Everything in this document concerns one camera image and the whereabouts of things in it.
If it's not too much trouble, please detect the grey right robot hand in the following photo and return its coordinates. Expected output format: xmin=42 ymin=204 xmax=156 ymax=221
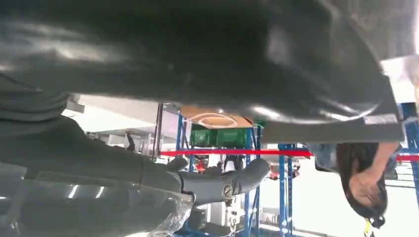
xmin=0 ymin=117 xmax=271 ymax=237

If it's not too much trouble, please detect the dark upright pole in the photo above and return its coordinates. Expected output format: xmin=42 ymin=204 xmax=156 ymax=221
xmin=153 ymin=103 xmax=165 ymax=158

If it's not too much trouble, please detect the blue rack with crates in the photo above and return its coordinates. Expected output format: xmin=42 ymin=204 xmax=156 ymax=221
xmin=174 ymin=112 xmax=263 ymax=237

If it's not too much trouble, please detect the green plastic crate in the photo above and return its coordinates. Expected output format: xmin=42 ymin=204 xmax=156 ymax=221
xmin=190 ymin=123 xmax=218 ymax=148
xmin=216 ymin=127 xmax=249 ymax=148

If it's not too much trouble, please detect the brown cardboard box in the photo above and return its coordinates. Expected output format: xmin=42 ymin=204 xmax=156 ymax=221
xmin=179 ymin=106 xmax=254 ymax=129

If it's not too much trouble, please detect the red barrier band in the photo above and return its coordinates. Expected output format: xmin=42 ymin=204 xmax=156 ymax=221
xmin=160 ymin=149 xmax=419 ymax=163

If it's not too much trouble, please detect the blue rack upright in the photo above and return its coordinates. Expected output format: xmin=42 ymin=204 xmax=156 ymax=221
xmin=400 ymin=102 xmax=419 ymax=211
xmin=277 ymin=143 xmax=294 ymax=237

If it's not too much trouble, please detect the person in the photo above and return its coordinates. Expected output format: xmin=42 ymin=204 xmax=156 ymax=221
xmin=303 ymin=142 xmax=404 ymax=237

